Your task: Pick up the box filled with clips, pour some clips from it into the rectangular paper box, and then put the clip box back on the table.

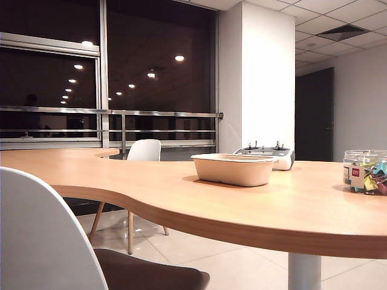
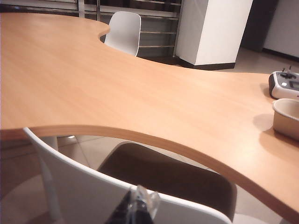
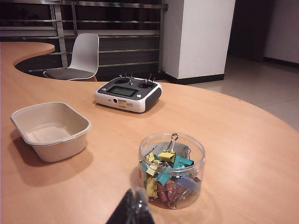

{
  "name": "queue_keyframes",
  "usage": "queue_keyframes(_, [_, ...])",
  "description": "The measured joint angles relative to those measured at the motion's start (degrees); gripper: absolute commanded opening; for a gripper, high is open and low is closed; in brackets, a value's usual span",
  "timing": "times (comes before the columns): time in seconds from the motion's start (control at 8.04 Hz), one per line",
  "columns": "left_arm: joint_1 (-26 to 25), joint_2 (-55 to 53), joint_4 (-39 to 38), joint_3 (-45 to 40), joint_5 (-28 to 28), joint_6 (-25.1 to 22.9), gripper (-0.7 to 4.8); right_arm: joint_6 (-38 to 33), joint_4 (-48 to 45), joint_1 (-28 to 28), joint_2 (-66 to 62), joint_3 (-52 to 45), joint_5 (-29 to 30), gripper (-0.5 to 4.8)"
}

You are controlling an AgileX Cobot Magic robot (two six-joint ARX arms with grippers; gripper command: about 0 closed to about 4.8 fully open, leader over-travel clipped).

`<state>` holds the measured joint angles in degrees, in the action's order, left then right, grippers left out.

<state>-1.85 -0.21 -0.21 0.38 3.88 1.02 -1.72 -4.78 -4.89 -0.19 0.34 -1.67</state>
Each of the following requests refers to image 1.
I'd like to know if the dark door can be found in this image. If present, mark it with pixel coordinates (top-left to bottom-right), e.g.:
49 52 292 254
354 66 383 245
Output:
295 66 335 163

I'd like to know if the metal window frame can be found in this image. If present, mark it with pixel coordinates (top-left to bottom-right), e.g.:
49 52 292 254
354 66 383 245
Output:
0 0 220 152

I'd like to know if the ceiling air vent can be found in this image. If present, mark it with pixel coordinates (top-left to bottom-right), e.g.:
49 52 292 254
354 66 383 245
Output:
314 24 370 42

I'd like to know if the beige rectangular paper pulp container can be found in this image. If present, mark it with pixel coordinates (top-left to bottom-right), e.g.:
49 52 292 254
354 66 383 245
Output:
190 153 281 187

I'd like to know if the white table pedestal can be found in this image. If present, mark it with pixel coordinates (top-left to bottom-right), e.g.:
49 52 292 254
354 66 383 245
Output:
288 253 323 290

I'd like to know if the white remote controller with joysticks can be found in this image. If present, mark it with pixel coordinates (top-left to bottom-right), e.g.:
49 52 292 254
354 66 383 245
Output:
232 140 296 172

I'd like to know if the white chair with wooden legs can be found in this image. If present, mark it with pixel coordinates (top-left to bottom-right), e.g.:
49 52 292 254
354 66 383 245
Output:
89 139 169 255

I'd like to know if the white chair with brown cushion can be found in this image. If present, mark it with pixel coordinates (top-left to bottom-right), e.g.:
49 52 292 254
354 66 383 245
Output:
0 166 211 290

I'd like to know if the steel window railing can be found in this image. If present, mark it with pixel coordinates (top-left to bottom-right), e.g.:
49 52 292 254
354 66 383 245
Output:
0 105 225 160

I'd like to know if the clear plastic jar of clips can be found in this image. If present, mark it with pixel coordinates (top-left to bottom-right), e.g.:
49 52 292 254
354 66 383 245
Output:
343 150 387 196

